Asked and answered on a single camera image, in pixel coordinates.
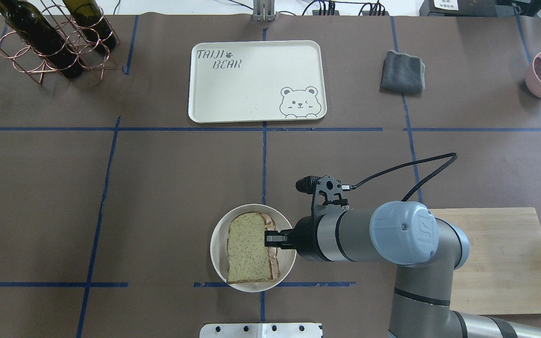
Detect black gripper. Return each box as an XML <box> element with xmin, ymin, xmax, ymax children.
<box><xmin>264</xmin><ymin>216</ymin><xmax>320</xmax><ymax>261</ymax></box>

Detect bread slice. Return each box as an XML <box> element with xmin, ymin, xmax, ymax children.
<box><xmin>227</xmin><ymin>212</ymin><xmax>273</xmax><ymax>284</ymax></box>
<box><xmin>257</xmin><ymin>211</ymin><xmax>280</xmax><ymax>282</ymax></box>

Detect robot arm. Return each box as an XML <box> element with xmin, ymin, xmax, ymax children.
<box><xmin>264</xmin><ymin>201</ymin><xmax>541</xmax><ymax>338</ymax></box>

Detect cream bear tray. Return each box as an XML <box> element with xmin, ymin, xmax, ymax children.
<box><xmin>187</xmin><ymin>40</ymin><xmax>328</xmax><ymax>124</ymax></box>

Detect white round plate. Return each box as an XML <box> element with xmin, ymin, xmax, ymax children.
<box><xmin>210</xmin><ymin>204</ymin><xmax>296</xmax><ymax>292</ymax></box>

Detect folded grey cloth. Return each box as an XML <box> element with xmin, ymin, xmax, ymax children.
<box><xmin>380</xmin><ymin>50</ymin><xmax>425</xmax><ymax>95</ymax></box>

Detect wooden cutting board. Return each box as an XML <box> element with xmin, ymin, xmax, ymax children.
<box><xmin>433</xmin><ymin>207</ymin><xmax>541</xmax><ymax>315</ymax></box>

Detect green wine bottle middle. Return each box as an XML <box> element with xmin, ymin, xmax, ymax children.
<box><xmin>63</xmin><ymin>0</ymin><xmax>117</xmax><ymax>54</ymax></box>

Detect green wine bottle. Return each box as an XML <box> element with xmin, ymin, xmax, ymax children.
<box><xmin>63</xmin><ymin>0</ymin><xmax>117</xmax><ymax>54</ymax></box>
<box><xmin>0</xmin><ymin>0</ymin><xmax>84</xmax><ymax>78</ymax></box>

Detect green wine bottle front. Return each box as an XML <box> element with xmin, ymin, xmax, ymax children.
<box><xmin>0</xmin><ymin>0</ymin><xmax>84</xmax><ymax>78</ymax></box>

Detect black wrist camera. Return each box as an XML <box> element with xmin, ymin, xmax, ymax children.
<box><xmin>295</xmin><ymin>175</ymin><xmax>351</xmax><ymax>220</ymax></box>

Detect black camera cable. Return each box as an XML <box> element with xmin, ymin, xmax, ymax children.
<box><xmin>346</xmin><ymin>153</ymin><xmax>458</xmax><ymax>202</ymax></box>

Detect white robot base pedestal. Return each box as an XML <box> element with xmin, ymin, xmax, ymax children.
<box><xmin>199</xmin><ymin>323</ymin><xmax>324</xmax><ymax>338</ymax></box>

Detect aluminium frame post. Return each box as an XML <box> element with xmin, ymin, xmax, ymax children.
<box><xmin>253</xmin><ymin>0</ymin><xmax>277</xmax><ymax>22</ymax></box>

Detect copper wire bottle rack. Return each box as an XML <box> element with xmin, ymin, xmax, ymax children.
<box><xmin>0</xmin><ymin>0</ymin><xmax>119</xmax><ymax>84</ymax></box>

